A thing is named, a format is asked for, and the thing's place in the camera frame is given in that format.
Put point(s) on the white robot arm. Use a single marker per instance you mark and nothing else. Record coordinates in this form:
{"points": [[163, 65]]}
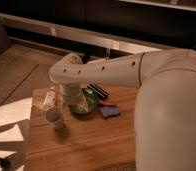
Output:
{"points": [[165, 106]]}

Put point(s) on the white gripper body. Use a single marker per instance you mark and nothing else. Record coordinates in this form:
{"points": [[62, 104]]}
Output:
{"points": [[71, 94]]}

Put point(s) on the red flat object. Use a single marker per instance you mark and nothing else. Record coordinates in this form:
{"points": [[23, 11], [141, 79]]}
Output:
{"points": [[105, 103]]}

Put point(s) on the blue sponge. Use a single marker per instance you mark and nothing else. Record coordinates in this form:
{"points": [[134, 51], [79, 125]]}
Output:
{"points": [[109, 111]]}

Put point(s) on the small black round object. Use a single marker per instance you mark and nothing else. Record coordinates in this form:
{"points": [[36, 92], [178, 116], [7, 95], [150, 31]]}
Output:
{"points": [[5, 164]]}

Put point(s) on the white paper cup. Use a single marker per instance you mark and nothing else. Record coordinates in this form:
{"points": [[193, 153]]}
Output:
{"points": [[54, 118]]}

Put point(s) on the white paper sheets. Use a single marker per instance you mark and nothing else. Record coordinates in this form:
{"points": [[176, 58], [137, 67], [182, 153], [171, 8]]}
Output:
{"points": [[14, 125]]}

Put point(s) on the white plastic bottle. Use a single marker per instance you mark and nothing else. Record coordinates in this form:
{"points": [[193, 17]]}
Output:
{"points": [[50, 99]]}

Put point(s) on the green ceramic bowl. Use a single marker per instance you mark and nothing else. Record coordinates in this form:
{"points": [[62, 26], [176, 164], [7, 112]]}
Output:
{"points": [[88, 103]]}

